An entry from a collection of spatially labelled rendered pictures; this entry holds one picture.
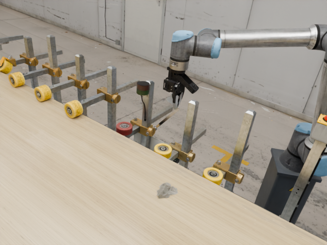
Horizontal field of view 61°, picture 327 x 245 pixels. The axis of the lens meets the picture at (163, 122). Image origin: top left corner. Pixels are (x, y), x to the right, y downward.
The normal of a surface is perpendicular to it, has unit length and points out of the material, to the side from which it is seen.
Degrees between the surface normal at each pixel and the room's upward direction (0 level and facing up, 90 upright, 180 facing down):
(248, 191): 0
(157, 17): 90
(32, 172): 0
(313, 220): 0
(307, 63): 90
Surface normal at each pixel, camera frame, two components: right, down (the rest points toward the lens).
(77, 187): 0.09, -0.85
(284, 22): -0.64, 0.35
